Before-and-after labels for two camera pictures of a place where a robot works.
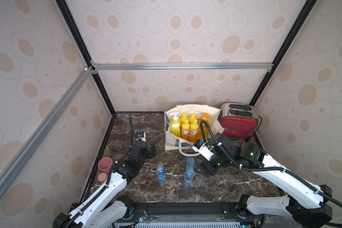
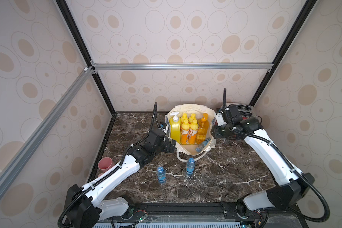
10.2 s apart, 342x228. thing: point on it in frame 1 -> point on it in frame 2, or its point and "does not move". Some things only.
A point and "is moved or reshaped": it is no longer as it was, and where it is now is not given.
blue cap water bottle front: [188, 177] is moved or reshaped
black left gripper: [152, 150] -> [168, 147]
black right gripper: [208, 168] -> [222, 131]
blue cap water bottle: [161, 175] does not move
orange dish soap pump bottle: [206, 116] does not move
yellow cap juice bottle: [183, 118] does not move
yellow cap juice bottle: [193, 135] does not move
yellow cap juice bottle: [192, 118] does not move
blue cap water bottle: [190, 163] does not move
